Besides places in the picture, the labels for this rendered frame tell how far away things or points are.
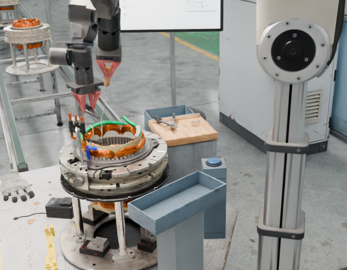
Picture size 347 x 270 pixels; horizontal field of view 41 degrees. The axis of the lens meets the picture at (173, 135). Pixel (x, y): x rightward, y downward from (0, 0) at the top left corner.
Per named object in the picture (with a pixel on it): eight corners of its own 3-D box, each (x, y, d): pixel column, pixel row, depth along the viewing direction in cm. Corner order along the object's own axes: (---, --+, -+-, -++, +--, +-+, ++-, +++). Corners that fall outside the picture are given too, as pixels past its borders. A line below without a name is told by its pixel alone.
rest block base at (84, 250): (87, 243, 146) (87, 239, 146) (110, 247, 144) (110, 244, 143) (79, 253, 142) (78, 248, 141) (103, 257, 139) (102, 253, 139)
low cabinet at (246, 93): (332, 151, 384) (349, 0, 336) (274, 164, 365) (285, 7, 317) (264, 112, 470) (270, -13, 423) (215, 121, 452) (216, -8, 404)
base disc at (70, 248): (55, 214, 164) (55, 211, 164) (162, 194, 174) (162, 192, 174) (65, 286, 130) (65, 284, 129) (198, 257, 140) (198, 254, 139)
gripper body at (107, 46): (96, 61, 121) (95, 36, 116) (96, 40, 128) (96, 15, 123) (121, 62, 121) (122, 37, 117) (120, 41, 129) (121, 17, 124)
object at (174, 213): (159, 313, 121) (155, 220, 110) (134, 292, 129) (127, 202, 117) (225, 269, 136) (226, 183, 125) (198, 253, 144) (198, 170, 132)
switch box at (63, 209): (53, 208, 170) (51, 194, 168) (78, 209, 168) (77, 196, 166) (46, 217, 164) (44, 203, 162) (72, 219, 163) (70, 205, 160)
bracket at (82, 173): (81, 185, 130) (79, 168, 128) (92, 187, 129) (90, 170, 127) (77, 188, 129) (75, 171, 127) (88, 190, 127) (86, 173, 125)
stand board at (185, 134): (148, 126, 170) (148, 119, 169) (197, 119, 175) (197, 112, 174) (164, 147, 153) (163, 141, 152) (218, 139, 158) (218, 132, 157)
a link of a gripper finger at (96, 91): (74, 111, 151) (70, 83, 147) (93, 106, 154) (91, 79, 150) (82, 118, 145) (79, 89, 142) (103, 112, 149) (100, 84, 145)
